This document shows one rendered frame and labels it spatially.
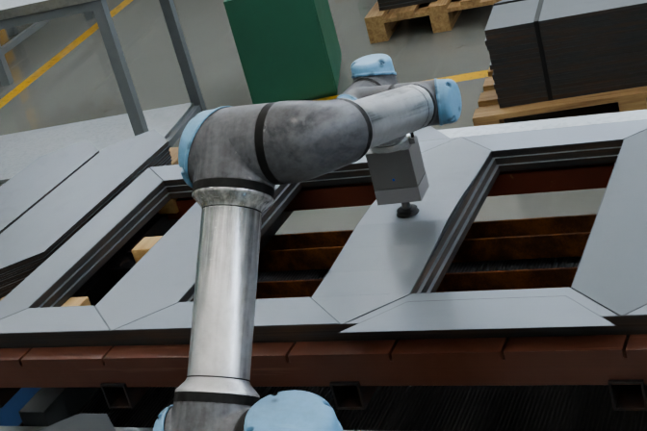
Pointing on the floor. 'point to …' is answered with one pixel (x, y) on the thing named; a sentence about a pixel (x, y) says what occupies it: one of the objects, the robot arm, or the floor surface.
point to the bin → (284, 31)
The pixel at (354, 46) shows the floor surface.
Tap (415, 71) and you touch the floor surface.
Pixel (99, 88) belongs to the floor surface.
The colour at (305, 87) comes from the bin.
